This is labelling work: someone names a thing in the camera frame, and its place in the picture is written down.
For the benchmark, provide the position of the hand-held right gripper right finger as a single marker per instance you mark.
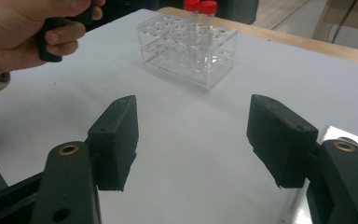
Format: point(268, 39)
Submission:
point(279, 143)

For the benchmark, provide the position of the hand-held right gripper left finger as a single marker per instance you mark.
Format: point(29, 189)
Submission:
point(115, 143)

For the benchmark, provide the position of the clear acrylic tube rack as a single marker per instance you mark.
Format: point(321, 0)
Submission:
point(167, 46)

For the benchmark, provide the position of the red capped test tube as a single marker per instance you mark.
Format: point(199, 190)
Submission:
point(191, 4)
point(208, 6)

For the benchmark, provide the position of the dark cabinet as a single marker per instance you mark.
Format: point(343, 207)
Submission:
point(239, 9)

